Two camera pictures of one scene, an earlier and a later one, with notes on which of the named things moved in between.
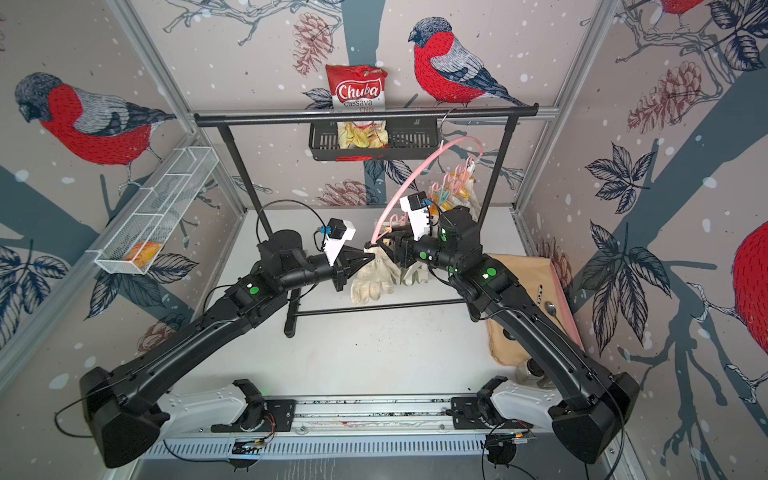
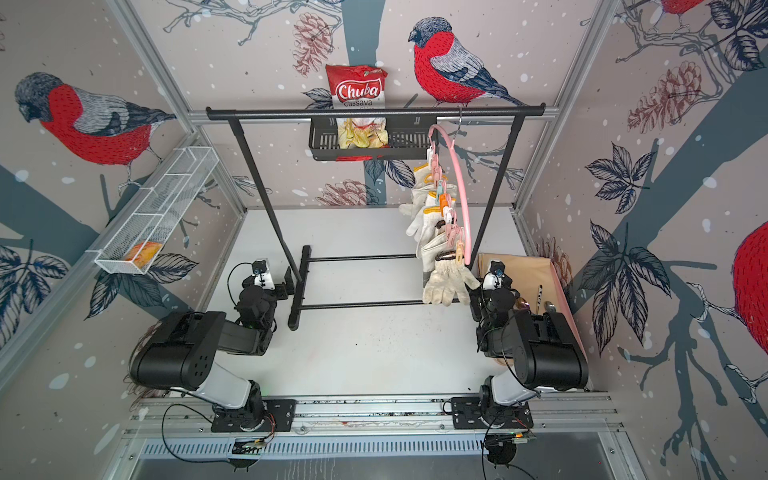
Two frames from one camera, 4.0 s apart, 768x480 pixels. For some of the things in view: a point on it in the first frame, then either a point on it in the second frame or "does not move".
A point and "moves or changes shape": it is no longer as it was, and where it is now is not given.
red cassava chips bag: [359, 89] does not move
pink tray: [572, 329] does not move
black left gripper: [342, 267] -> [279, 289]
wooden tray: [538, 277] does not move
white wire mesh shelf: [135, 240] does not move
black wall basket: [407, 140] does not move
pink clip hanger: [450, 188] moves or changes shape
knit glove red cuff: [375, 277] -> [449, 280]
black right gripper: [403, 244] -> [473, 295]
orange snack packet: [143, 257] does not move
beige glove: [417, 271] moves or changes shape
